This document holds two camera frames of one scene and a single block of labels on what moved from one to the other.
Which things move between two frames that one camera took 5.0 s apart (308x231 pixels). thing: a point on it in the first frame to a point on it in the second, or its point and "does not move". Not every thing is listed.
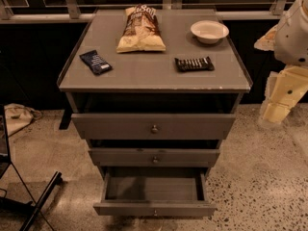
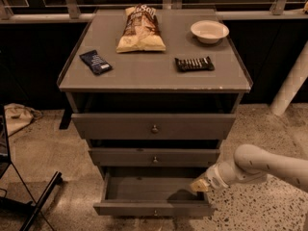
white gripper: x=293 y=38 to x=214 y=177
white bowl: x=209 y=32 does not move
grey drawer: x=153 y=126 does not move
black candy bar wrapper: x=193 y=64 does not move
